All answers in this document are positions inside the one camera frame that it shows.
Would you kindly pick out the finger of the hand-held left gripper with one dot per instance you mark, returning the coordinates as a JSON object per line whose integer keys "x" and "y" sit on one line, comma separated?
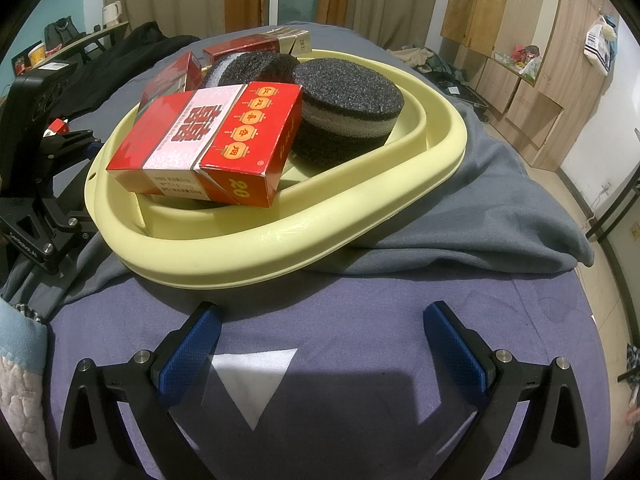
{"x": 35, "y": 240}
{"x": 65, "y": 145}

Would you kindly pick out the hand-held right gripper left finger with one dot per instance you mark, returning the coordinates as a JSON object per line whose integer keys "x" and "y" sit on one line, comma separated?
{"x": 192, "y": 350}

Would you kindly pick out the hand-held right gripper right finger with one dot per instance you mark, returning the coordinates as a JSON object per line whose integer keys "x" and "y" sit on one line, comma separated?
{"x": 455, "y": 352}

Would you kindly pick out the dark red cigarette box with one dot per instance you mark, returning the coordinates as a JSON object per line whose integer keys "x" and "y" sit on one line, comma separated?
{"x": 172, "y": 77}

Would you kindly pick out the red white cigarette box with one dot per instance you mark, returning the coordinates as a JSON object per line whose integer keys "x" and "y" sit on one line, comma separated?
{"x": 200, "y": 130}

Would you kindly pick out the pale yellow plastic basin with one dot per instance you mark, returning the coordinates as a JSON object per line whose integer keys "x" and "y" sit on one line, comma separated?
{"x": 300, "y": 230}

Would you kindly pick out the black round sponge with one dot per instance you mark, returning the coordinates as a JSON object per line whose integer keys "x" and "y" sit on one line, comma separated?
{"x": 345, "y": 90}
{"x": 250, "y": 67}

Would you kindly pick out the red silver cigarette pack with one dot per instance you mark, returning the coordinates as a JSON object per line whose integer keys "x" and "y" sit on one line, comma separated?
{"x": 240, "y": 46}

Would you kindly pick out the small red white object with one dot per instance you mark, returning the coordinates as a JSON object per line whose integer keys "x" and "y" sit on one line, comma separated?
{"x": 59, "y": 125}

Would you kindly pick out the instant noodle cup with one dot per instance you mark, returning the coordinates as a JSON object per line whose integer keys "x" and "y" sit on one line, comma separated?
{"x": 37, "y": 55}

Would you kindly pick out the black bag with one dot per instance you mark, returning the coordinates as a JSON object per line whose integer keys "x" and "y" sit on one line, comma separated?
{"x": 62, "y": 35}

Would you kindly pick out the wooden side desk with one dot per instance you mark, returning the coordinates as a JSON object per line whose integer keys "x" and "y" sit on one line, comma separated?
{"x": 95, "y": 35}

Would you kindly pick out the purple bed sheet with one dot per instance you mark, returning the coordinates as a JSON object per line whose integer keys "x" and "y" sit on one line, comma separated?
{"x": 350, "y": 320}

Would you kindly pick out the black cloth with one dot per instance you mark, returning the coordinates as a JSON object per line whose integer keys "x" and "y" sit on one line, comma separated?
{"x": 140, "y": 45}

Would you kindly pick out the white kettle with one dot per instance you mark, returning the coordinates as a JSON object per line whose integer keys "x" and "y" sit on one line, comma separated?
{"x": 111, "y": 12}

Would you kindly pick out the grey blanket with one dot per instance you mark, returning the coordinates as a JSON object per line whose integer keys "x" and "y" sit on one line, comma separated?
{"x": 475, "y": 210}

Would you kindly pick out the light blue quilt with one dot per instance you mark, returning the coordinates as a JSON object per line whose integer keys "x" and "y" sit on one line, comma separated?
{"x": 20, "y": 385}

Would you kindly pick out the black suitcase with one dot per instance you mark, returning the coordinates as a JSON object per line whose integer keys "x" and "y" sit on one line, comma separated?
{"x": 470, "y": 95}

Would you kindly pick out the pile of clothes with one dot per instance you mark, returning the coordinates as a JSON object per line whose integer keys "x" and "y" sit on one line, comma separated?
{"x": 420, "y": 57}

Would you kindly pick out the wooden wardrobe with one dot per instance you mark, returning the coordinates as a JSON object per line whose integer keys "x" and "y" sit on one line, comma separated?
{"x": 565, "y": 35}

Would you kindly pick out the white plastic bag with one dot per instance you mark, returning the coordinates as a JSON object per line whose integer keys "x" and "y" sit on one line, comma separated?
{"x": 597, "y": 47}

